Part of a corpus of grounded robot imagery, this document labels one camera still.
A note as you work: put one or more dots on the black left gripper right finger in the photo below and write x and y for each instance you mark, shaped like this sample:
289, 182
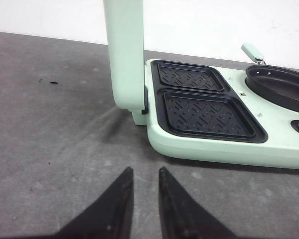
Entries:
181, 217

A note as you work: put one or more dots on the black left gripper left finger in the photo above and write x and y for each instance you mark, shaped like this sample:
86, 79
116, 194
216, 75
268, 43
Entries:
109, 217

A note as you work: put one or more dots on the mint green breakfast maker lid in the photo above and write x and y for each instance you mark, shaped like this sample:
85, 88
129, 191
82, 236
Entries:
125, 35

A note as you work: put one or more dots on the mint green breakfast maker base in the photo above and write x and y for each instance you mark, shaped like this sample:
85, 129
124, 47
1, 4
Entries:
208, 113

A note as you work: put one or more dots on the small black frying pan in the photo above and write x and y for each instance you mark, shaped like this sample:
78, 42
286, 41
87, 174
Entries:
276, 84

